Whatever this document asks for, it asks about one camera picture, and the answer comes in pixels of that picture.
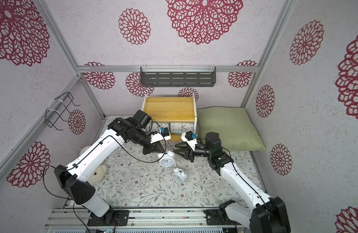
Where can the black wire wall rack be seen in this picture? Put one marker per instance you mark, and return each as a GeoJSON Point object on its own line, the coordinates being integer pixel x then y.
{"type": "Point", "coordinates": [62, 103]}

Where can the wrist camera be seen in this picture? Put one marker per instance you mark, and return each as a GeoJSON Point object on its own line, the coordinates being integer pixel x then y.
{"type": "Point", "coordinates": [189, 140]}
{"type": "Point", "coordinates": [162, 134]}

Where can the grey wall-mounted metal shelf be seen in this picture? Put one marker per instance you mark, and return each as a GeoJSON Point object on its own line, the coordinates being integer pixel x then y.
{"type": "Point", "coordinates": [178, 77]}

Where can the green pillow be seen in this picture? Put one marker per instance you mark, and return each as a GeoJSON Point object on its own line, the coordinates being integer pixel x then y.
{"type": "Point", "coordinates": [234, 127]}

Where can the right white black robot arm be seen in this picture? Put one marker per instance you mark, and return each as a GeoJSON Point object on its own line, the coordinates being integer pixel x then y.
{"type": "Point", "coordinates": [262, 214]}

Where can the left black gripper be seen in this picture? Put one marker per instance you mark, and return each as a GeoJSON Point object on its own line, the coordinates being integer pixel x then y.
{"type": "Point", "coordinates": [156, 146]}

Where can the white plush teddy bear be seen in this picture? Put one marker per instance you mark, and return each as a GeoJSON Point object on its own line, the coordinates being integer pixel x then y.
{"type": "Point", "coordinates": [98, 174]}

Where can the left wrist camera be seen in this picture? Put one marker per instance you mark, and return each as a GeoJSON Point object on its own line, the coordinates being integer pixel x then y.
{"type": "Point", "coordinates": [162, 134]}

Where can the grey square alarm clock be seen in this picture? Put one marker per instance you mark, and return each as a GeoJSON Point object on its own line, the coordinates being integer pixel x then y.
{"type": "Point", "coordinates": [156, 127]}
{"type": "Point", "coordinates": [181, 127]}

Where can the wooden two-tier white-frame shelf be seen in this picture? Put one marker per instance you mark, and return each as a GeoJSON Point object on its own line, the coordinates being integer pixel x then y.
{"type": "Point", "coordinates": [171, 109]}

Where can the white twin-bell alarm clock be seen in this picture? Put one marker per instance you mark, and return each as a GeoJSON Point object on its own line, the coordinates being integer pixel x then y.
{"type": "Point", "coordinates": [179, 175]}
{"type": "Point", "coordinates": [166, 159]}

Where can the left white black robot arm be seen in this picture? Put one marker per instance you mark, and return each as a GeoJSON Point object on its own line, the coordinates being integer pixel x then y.
{"type": "Point", "coordinates": [73, 178]}

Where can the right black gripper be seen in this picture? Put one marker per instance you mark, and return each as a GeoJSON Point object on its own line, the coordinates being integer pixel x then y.
{"type": "Point", "coordinates": [189, 153]}

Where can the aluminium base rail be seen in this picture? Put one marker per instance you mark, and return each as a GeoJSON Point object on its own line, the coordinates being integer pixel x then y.
{"type": "Point", "coordinates": [138, 218]}

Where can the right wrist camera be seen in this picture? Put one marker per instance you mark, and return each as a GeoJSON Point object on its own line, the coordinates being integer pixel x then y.
{"type": "Point", "coordinates": [189, 140]}

